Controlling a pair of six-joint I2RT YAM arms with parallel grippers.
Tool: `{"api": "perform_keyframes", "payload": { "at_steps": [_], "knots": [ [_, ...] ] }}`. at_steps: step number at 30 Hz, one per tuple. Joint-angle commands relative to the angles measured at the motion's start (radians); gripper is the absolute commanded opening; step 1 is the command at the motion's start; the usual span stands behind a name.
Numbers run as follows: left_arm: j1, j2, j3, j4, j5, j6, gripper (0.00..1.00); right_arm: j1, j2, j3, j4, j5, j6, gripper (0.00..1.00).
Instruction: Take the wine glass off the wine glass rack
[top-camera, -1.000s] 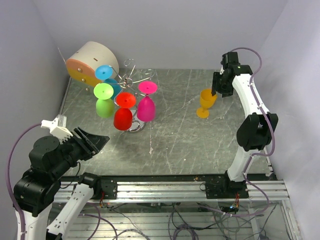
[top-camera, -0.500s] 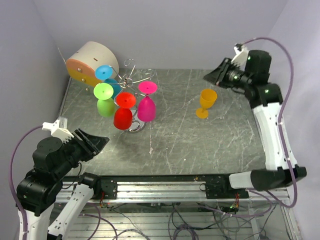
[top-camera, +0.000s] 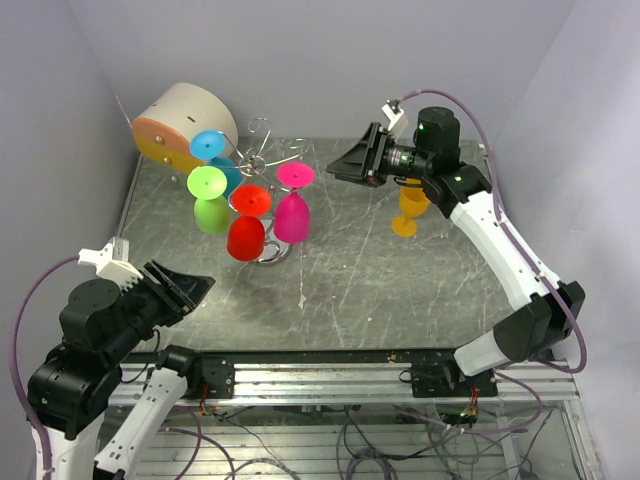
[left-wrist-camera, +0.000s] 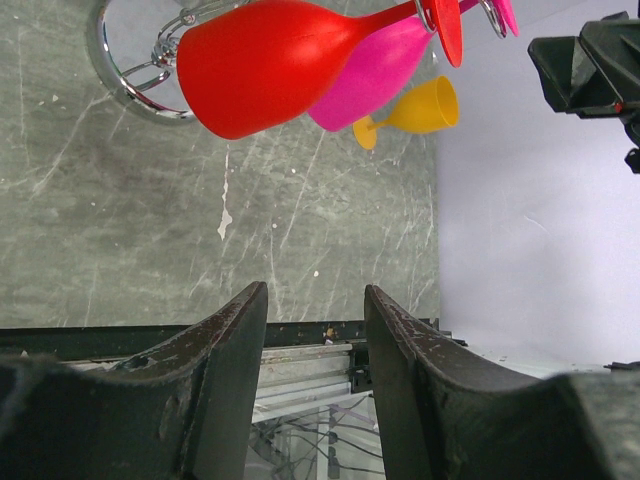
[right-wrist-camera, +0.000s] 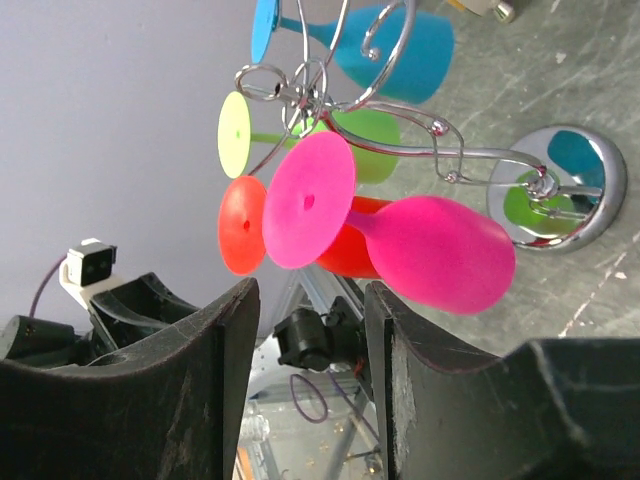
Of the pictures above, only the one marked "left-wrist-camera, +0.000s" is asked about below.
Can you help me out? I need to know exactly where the red plastic wine glass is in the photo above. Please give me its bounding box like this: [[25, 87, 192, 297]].
[[176, 1, 463, 140]]

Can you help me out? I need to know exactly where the aluminium mounting rail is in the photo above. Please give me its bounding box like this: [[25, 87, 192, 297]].
[[0, 319, 466, 426]]

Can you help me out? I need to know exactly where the chrome wire glass rack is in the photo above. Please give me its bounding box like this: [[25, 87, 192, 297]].
[[85, 0, 509, 125]]

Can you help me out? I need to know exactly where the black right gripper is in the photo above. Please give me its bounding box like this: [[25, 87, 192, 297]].
[[528, 11, 639, 173]]

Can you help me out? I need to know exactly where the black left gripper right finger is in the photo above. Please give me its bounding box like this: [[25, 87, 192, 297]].
[[364, 285, 639, 479]]

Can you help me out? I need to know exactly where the orange plastic wine glass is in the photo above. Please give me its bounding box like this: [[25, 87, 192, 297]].
[[352, 76, 460, 150]]

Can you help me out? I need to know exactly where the pink plastic wine glass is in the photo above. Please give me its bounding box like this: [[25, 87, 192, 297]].
[[306, 0, 520, 133]]

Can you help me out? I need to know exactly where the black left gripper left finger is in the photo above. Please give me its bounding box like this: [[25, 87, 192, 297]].
[[1, 282, 268, 479]]

